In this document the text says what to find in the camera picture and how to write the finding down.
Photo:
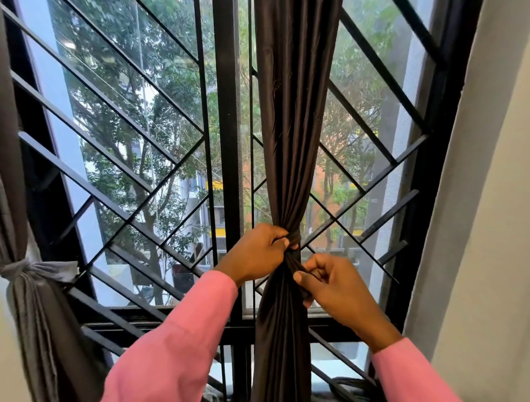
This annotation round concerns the person's left hand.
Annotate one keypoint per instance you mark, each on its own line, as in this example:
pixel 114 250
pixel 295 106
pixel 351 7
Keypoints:
pixel 252 252

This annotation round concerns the person's right hand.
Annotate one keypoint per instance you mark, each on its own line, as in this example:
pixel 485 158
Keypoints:
pixel 345 292

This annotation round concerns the person's right thumb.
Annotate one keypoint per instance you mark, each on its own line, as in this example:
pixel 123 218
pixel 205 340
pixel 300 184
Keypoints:
pixel 306 279

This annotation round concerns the person's left fingers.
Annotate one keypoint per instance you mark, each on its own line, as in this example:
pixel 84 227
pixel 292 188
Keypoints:
pixel 278 242

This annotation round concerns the dark brown curtain tieback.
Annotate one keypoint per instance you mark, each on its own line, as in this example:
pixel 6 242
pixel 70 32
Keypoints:
pixel 299 265

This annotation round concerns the dark brown curtain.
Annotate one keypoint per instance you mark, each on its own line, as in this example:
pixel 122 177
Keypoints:
pixel 292 124

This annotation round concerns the person's right forearm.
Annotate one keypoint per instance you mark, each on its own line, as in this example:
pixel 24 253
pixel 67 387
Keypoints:
pixel 408 372

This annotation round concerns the person's left forearm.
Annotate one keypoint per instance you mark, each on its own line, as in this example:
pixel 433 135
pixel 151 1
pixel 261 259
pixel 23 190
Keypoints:
pixel 178 343

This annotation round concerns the orange and yellow building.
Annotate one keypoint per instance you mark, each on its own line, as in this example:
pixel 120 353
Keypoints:
pixel 327 182

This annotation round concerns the black metal window grille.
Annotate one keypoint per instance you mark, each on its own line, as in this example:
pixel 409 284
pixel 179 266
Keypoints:
pixel 124 211
pixel 368 182

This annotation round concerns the green tree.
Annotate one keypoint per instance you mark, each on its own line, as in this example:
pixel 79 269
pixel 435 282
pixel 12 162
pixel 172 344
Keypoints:
pixel 136 103

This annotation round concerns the grey curtain tieback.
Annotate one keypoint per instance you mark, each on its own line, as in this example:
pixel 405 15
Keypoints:
pixel 39 268

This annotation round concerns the grey curtain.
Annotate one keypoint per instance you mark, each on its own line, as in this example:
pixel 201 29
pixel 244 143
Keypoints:
pixel 29 323

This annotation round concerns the black window frame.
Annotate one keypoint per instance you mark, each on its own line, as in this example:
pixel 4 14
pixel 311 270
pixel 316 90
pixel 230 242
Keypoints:
pixel 228 124

